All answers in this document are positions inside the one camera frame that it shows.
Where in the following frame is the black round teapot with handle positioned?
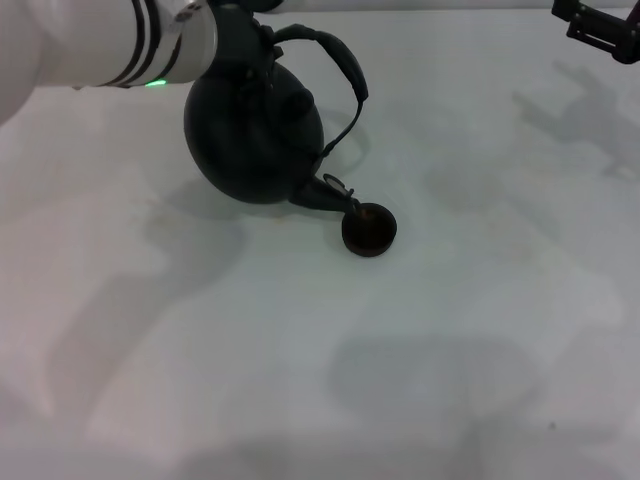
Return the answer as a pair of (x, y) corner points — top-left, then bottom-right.
(183, 23), (372, 222)

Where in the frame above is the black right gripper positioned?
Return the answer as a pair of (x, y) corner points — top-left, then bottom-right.
(550, 0), (640, 67)

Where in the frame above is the small dark teacup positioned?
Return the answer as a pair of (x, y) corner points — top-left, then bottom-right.
(341, 201), (400, 259)

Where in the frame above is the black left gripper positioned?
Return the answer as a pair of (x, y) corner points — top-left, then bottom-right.
(208, 0), (285, 96)

